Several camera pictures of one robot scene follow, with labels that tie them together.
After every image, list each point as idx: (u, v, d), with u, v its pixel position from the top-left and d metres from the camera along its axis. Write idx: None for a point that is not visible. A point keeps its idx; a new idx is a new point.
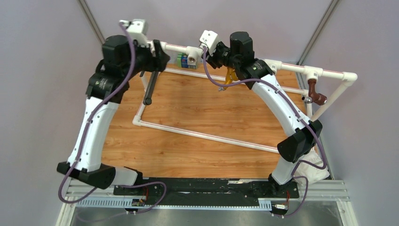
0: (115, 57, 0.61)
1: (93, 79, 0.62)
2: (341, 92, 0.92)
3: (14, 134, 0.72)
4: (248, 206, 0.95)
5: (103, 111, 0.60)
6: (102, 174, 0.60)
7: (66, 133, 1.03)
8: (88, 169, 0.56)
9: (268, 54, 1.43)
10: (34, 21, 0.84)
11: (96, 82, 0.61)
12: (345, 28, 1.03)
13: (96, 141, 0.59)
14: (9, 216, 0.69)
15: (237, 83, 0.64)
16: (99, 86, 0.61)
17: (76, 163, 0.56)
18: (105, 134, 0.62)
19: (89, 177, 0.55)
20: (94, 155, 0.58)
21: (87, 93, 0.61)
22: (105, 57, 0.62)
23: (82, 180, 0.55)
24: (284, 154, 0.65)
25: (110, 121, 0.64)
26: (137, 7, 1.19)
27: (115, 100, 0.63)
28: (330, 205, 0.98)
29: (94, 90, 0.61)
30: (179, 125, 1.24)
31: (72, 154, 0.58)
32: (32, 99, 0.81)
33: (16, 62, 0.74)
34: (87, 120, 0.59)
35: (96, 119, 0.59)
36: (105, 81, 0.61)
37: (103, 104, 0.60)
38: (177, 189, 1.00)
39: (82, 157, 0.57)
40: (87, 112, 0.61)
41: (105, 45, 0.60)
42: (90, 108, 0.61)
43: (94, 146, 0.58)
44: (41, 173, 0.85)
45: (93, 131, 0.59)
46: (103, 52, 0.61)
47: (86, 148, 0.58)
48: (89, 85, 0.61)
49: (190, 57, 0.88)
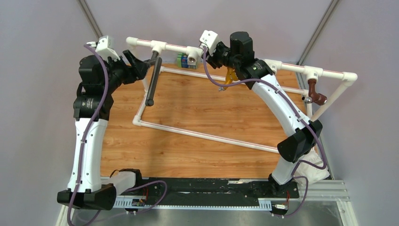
0: (94, 76, 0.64)
1: (79, 101, 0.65)
2: (341, 92, 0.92)
3: (14, 134, 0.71)
4: (248, 206, 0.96)
5: (95, 129, 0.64)
6: (106, 193, 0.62)
7: (66, 133, 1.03)
8: (91, 189, 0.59)
9: (268, 54, 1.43)
10: (34, 21, 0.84)
11: (83, 103, 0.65)
12: (345, 27, 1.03)
13: (94, 160, 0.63)
14: (9, 216, 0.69)
15: (237, 83, 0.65)
16: (86, 106, 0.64)
17: (78, 186, 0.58)
18: (100, 152, 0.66)
19: (95, 197, 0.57)
20: (94, 174, 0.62)
21: (75, 115, 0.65)
22: (83, 80, 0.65)
23: (86, 200, 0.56)
24: (284, 154, 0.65)
25: (102, 139, 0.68)
26: (137, 7, 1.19)
27: (105, 117, 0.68)
28: (331, 206, 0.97)
29: (82, 110, 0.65)
30: (179, 125, 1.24)
31: (71, 180, 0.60)
32: (32, 99, 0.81)
33: (16, 61, 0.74)
34: (82, 141, 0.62)
35: (90, 139, 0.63)
36: (91, 101, 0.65)
37: (94, 122, 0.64)
38: (177, 189, 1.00)
39: (83, 178, 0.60)
40: (79, 133, 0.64)
41: (81, 69, 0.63)
42: (81, 129, 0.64)
43: (92, 165, 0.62)
44: (41, 173, 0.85)
45: (90, 151, 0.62)
46: (81, 74, 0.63)
47: (85, 168, 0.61)
48: (75, 108, 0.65)
49: (190, 57, 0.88)
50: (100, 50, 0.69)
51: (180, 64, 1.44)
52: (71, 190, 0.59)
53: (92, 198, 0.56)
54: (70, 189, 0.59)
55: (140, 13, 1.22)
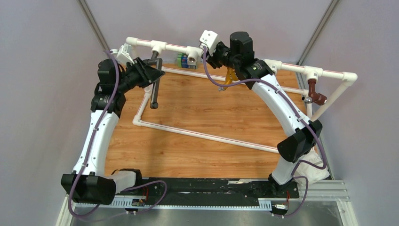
0: (111, 78, 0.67)
1: (97, 97, 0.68)
2: (340, 92, 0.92)
3: (15, 133, 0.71)
4: (248, 206, 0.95)
5: (108, 119, 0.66)
6: (108, 183, 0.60)
7: (66, 133, 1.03)
8: (95, 173, 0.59)
9: (268, 54, 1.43)
10: (34, 21, 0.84)
11: (100, 99, 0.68)
12: (345, 28, 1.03)
13: (102, 148, 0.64)
14: (9, 215, 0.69)
15: (237, 83, 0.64)
16: (103, 102, 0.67)
17: (83, 168, 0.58)
18: (109, 143, 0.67)
19: (98, 180, 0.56)
20: (100, 160, 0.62)
21: (91, 108, 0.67)
22: (101, 79, 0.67)
23: (89, 183, 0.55)
24: (284, 154, 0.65)
25: (112, 132, 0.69)
26: (137, 7, 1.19)
27: (117, 112, 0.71)
28: (331, 206, 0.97)
29: (99, 105, 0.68)
30: (179, 125, 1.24)
31: (77, 163, 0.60)
32: (32, 99, 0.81)
33: (17, 61, 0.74)
34: (94, 128, 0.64)
35: (101, 127, 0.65)
36: (107, 98, 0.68)
37: (107, 114, 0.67)
38: (177, 189, 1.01)
39: (89, 162, 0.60)
40: (92, 123, 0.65)
41: (100, 70, 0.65)
42: (95, 119, 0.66)
43: (100, 151, 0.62)
44: (42, 173, 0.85)
45: (99, 138, 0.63)
46: (99, 76, 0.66)
47: (93, 153, 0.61)
48: (93, 101, 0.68)
49: (190, 57, 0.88)
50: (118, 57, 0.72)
51: (180, 64, 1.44)
52: (75, 173, 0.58)
53: (95, 181, 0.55)
54: (75, 171, 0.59)
55: (140, 13, 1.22)
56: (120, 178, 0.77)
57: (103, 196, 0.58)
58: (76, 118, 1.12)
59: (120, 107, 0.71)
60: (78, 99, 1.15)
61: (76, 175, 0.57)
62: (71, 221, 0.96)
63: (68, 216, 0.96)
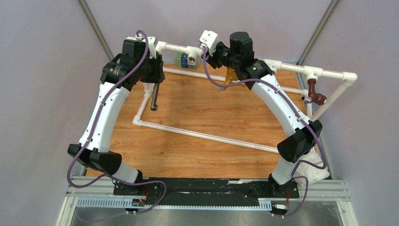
0: (133, 51, 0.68)
1: (107, 66, 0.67)
2: (341, 92, 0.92)
3: (14, 133, 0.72)
4: (248, 206, 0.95)
5: (116, 95, 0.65)
6: (112, 157, 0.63)
7: (66, 132, 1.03)
8: (99, 149, 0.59)
9: (268, 54, 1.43)
10: (34, 21, 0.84)
11: (111, 68, 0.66)
12: (345, 28, 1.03)
13: (108, 124, 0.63)
14: (9, 216, 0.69)
15: (237, 83, 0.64)
16: (113, 72, 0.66)
17: (88, 143, 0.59)
18: (115, 119, 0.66)
19: (100, 158, 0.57)
20: (104, 137, 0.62)
21: (101, 78, 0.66)
22: (123, 51, 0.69)
23: (91, 159, 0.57)
24: (285, 155, 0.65)
25: (120, 108, 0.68)
26: (137, 7, 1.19)
27: (127, 87, 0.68)
28: (331, 206, 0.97)
29: (108, 76, 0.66)
30: (179, 125, 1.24)
31: (83, 135, 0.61)
32: (31, 98, 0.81)
33: (17, 61, 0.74)
34: (101, 103, 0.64)
35: (108, 102, 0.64)
36: (119, 68, 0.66)
37: (116, 88, 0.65)
38: (177, 189, 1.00)
39: (94, 137, 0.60)
40: (100, 96, 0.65)
41: (125, 41, 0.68)
42: (103, 92, 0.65)
43: (106, 127, 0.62)
44: (41, 173, 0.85)
45: (106, 113, 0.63)
46: (123, 46, 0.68)
47: (99, 129, 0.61)
48: (103, 71, 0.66)
49: (190, 57, 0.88)
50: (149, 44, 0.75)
51: (180, 65, 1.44)
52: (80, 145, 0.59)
53: (97, 158, 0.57)
54: (80, 143, 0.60)
55: (140, 13, 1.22)
56: (124, 164, 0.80)
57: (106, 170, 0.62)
58: (75, 119, 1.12)
59: (128, 83, 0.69)
60: (78, 99, 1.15)
61: (81, 147, 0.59)
62: (71, 221, 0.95)
63: (68, 217, 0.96)
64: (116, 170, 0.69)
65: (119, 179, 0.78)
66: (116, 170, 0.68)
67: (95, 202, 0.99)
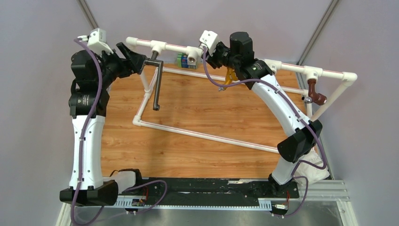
0: (87, 74, 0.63)
1: (74, 98, 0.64)
2: (341, 92, 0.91)
3: (14, 133, 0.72)
4: (248, 206, 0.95)
5: (93, 125, 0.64)
6: (108, 189, 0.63)
7: (66, 133, 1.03)
8: (94, 186, 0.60)
9: (268, 54, 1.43)
10: (34, 21, 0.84)
11: (78, 100, 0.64)
12: (345, 28, 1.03)
13: (94, 156, 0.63)
14: (9, 216, 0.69)
15: (237, 83, 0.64)
16: (82, 103, 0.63)
17: (80, 183, 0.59)
18: (100, 149, 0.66)
19: (98, 193, 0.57)
20: (95, 172, 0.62)
21: (72, 113, 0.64)
22: (76, 76, 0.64)
23: (89, 197, 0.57)
24: (285, 155, 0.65)
25: (101, 135, 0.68)
26: (137, 7, 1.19)
27: (101, 112, 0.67)
28: (331, 206, 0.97)
29: (78, 108, 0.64)
30: (179, 125, 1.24)
31: (72, 178, 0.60)
32: (31, 98, 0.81)
33: (17, 61, 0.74)
34: (80, 138, 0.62)
35: (89, 136, 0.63)
36: (87, 98, 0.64)
37: (91, 119, 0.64)
38: (177, 189, 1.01)
39: (84, 175, 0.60)
40: (76, 132, 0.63)
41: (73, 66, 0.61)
42: (78, 127, 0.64)
43: (93, 162, 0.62)
44: (41, 173, 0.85)
45: (89, 149, 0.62)
46: (74, 71, 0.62)
47: (86, 166, 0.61)
48: (71, 105, 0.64)
49: (190, 57, 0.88)
50: (92, 44, 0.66)
51: (180, 64, 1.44)
52: (73, 189, 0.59)
53: (95, 195, 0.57)
54: (72, 187, 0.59)
55: (139, 13, 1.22)
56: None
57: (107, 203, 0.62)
58: None
59: (103, 107, 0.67)
60: None
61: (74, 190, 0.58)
62: (71, 221, 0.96)
63: (68, 216, 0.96)
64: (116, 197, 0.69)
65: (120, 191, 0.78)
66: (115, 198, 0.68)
67: None
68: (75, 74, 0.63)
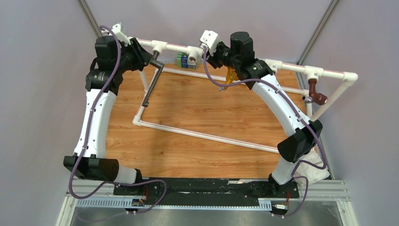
0: (108, 52, 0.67)
1: (91, 74, 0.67)
2: (341, 92, 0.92)
3: (14, 133, 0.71)
4: (248, 206, 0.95)
5: (105, 99, 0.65)
6: (110, 162, 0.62)
7: (66, 132, 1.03)
8: (96, 155, 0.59)
9: (268, 54, 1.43)
10: (33, 20, 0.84)
11: (95, 76, 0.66)
12: (345, 28, 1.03)
13: (101, 129, 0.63)
14: (8, 216, 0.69)
15: (237, 83, 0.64)
16: (98, 79, 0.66)
17: (84, 150, 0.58)
18: (107, 126, 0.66)
19: (99, 162, 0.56)
20: (100, 142, 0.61)
21: (87, 86, 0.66)
22: (98, 54, 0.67)
23: (91, 165, 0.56)
24: (285, 155, 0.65)
25: (110, 112, 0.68)
26: (137, 7, 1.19)
27: (114, 90, 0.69)
28: (331, 206, 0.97)
29: (93, 83, 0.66)
30: (179, 125, 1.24)
31: (77, 145, 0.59)
32: (32, 98, 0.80)
33: (16, 61, 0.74)
34: (91, 109, 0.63)
35: (99, 108, 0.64)
36: (103, 75, 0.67)
37: (104, 93, 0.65)
38: (177, 189, 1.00)
39: (89, 144, 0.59)
40: (88, 103, 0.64)
41: (97, 45, 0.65)
42: (91, 100, 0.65)
43: (100, 133, 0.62)
44: (40, 173, 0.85)
45: (98, 119, 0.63)
46: (97, 50, 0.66)
47: (92, 135, 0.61)
48: (87, 80, 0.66)
49: (190, 57, 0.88)
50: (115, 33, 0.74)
51: (180, 64, 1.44)
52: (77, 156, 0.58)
53: (96, 164, 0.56)
54: (76, 153, 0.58)
55: (140, 13, 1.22)
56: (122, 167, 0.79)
57: (107, 175, 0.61)
58: (75, 119, 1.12)
59: (116, 85, 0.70)
60: (78, 99, 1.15)
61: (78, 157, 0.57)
62: (71, 221, 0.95)
63: (68, 216, 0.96)
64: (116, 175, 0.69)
65: (119, 181, 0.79)
66: (115, 177, 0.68)
67: (95, 202, 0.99)
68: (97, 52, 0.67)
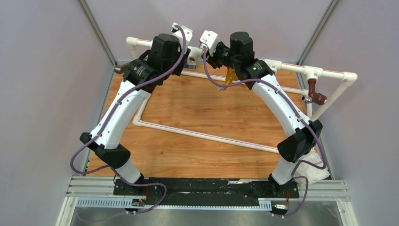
0: (161, 51, 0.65)
1: (133, 64, 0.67)
2: (341, 92, 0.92)
3: (15, 135, 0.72)
4: (248, 206, 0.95)
5: (132, 97, 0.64)
6: (118, 154, 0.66)
7: (66, 133, 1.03)
8: (105, 146, 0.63)
9: (269, 54, 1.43)
10: (34, 22, 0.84)
11: (135, 68, 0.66)
12: (344, 28, 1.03)
13: (120, 123, 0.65)
14: (9, 216, 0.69)
15: (238, 83, 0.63)
16: (136, 72, 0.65)
17: (97, 137, 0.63)
18: (128, 120, 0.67)
19: (103, 155, 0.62)
20: (114, 135, 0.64)
21: (124, 75, 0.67)
22: (152, 48, 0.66)
23: (97, 153, 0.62)
24: (285, 155, 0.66)
25: (137, 107, 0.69)
26: (137, 7, 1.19)
27: (148, 89, 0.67)
28: (330, 206, 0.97)
29: (131, 74, 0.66)
30: (179, 125, 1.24)
31: (96, 128, 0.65)
32: (33, 100, 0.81)
33: (17, 62, 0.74)
34: (117, 101, 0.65)
35: (124, 102, 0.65)
36: (143, 69, 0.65)
37: (135, 90, 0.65)
38: (177, 189, 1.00)
39: (103, 133, 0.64)
40: (119, 93, 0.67)
41: (156, 39, 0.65)
42: (123, 91, 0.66)
43: (116, 126, 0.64)
44: (41, 173, 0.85)
45: (119, 113, 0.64)
46: (154, 44, 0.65)
47: (109, 126, 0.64)
48: (128, 68, 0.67)
49: (191, 57, 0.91)
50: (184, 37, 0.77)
51: None
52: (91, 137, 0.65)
53: (100, 155, 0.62)
54: (91, 135, 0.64)
55: (139, 13, 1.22)
56: (129, 164, 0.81)
57: (111, 163, 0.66)
58: (75, 119, 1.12)
59: (152, 85, 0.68)
60: (78, 99, 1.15)
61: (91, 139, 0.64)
62: (71, 221, 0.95)
63: (68, 216, 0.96)
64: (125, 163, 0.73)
65: (120, 174, 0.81)
66: (125, 163, 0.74)
67: (95, 202, 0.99)
68: (152, 45, 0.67)
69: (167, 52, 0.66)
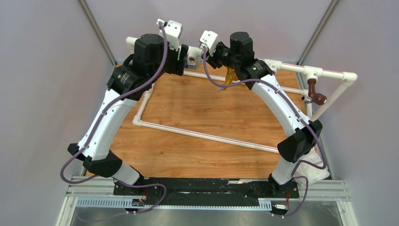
0: (144, 55, 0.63)
1: (116, 72, 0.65)
2: (341, 92, 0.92)
3: (15, 135, 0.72)
4: (248, 206, 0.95)
5: (117, 107, 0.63)
6: (107, 164, 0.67)
7: (66, 133, 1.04)
8: (92, 158, 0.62)
9: (269, 54, 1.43)
10: (34, 22, 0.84)
11: (119, 76, 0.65)
12: (345, 28, 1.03)
13: (106, 134, 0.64)
14: (8, 216, 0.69)
15: (238, 83, 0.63)
16: (120, 80, 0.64)
17: (84, 149, 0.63)
18: (115, 129, 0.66)
19: (91, 167, 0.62)
20: (101, 147, 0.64)
21: (108, 84, 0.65)
22: (135, 52, 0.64)
23: (85, 165, 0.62)
24: (285, 155, 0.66)
25: (124, 116, 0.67)
26: (137, 7, 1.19)
27: (133, 97, 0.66)
28: (330, 206, 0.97)
29: (115, 83, 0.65)
30: (179, 125, 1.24)
31: (83, 140, 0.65)
32: (33, 100, 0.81)
33: (17, 62, 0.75)
34: (102, 112, 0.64)
35: (110, 112, 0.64)
36: (127, 76, 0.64)
37: (120, 99, 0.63)
38: (177, 189, 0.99)
39: (90, 145, 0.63)
40: (104, 103, 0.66)
41: (138, 42, 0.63)
42: (107, 100, 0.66)
43: (103, 137, 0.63)
44: (40, 173, 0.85)
45: (105, 123, 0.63)
46: (137, 48, 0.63)
47: (95, 138, 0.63)
48: (111, 77, 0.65)
49: (190, 57, 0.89)
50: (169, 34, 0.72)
51: None
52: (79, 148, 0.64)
53: (88, 167, 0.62)
54: (78, 146, 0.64)
55: (139, 13, 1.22)
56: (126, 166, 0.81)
57: (101, 173, 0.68)
58: (75, 119, 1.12)
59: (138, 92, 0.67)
60: (78, 99, 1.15)
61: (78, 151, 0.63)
62: (71, 221, 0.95)
63: (68, 216, 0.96)
64: (116, 170, 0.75)
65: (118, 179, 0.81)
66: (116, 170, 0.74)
67: (95, 202, 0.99)
68: (135, 50, 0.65)
69: (151, 55, 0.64)
